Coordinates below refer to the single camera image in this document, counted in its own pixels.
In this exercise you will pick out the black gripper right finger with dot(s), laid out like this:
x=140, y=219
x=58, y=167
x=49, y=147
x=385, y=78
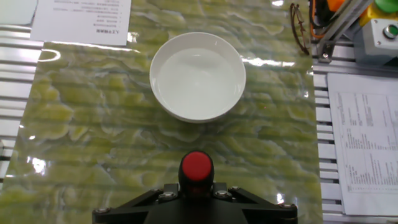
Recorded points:
x=267, y=214

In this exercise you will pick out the black ladle spoon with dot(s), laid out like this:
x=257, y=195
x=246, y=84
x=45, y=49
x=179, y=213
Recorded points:
x=196, y=166

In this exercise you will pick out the blank white paper sheet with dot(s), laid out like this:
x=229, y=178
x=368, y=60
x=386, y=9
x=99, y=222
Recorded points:
x=15, y=11

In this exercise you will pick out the green marble pattern mat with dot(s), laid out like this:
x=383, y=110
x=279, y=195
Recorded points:
x=93, y=124

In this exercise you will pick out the green capped yellow object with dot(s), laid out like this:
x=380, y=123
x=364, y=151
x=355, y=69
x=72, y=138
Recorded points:
x=376, y=14

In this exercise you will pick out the small metal bracket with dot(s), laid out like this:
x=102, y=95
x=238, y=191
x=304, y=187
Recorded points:
x=325, y=53

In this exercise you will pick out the printed table paper sheet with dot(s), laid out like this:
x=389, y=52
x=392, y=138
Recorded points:
x=367, y=140

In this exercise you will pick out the white paper with Chinese text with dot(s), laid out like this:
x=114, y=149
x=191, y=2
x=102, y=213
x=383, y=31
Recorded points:
x=81, y=18

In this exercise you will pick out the steel frame bar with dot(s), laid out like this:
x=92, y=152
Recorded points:
x=345, y=21

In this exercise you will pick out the orange round object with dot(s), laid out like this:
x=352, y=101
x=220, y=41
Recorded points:
x=335, y=4

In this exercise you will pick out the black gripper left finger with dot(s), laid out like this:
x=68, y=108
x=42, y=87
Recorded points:
x=124, y=214

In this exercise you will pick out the grey box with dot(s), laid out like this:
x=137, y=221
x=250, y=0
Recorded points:
x=370, y=46

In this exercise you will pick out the white bowl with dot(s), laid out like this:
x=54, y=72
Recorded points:
x=199, y=84

